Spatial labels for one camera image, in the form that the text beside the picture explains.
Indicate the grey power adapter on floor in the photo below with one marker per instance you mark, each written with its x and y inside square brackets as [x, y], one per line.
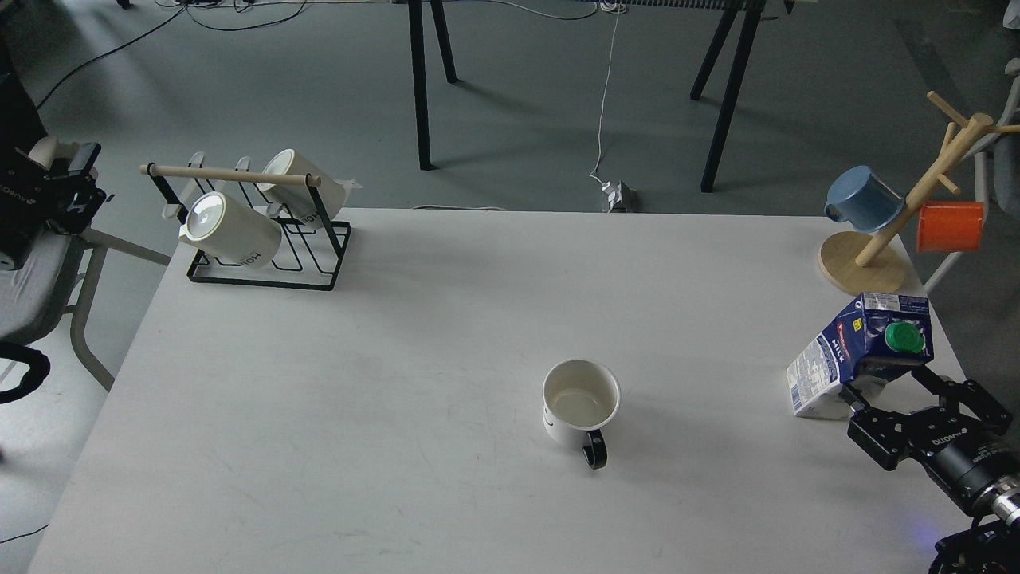
[618, 197]

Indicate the black wire mug rack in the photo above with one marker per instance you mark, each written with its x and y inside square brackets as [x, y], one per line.
[307, 259]

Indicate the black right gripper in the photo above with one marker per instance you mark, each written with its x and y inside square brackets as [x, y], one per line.
[975, 469]

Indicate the white mug with black handle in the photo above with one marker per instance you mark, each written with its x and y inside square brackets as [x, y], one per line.
[580, 397]

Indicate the black table legs right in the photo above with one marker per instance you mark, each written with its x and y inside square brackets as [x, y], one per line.
[753, 14]

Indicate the blue white milk carton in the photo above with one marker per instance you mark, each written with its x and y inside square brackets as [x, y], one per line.
[874, 340]

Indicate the wooden mug tree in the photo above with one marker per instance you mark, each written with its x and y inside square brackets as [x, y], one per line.
[856, 262]

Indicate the white chair right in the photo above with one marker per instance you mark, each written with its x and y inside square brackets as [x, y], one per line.
[995, 159]

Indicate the white mug on rack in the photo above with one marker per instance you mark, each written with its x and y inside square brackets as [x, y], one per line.
[231, 231]
[296, 197]

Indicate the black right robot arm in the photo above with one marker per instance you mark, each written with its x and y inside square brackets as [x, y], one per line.
[989, 545]

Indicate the rear white mug on rack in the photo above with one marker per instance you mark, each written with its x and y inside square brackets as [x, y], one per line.
[296, 197]

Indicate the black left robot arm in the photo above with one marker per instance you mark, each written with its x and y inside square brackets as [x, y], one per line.
[34, 296]

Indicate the orange mug on tree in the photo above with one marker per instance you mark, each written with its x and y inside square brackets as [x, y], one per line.
[950, 226]

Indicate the grey chair left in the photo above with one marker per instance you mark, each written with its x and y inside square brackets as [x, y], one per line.
[85, 285]

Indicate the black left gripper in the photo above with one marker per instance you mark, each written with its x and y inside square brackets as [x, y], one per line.
[33, 197]

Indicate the blue mug on tree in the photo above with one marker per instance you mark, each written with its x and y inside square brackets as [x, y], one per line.
[861, 198]

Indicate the front white mug on rack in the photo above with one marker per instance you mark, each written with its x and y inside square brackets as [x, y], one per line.
[231, 231]

